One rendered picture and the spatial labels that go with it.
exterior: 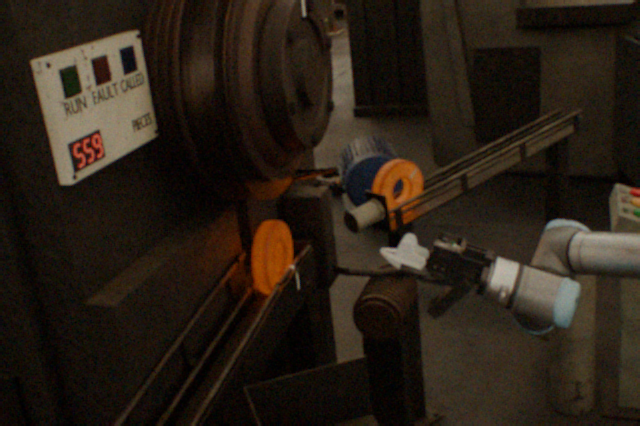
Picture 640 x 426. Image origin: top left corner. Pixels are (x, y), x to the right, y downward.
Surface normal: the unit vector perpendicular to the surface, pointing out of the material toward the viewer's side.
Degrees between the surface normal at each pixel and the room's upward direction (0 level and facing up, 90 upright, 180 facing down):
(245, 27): 54
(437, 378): 0
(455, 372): 0
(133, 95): 90
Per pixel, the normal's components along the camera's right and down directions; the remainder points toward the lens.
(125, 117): 0.95, 0.01
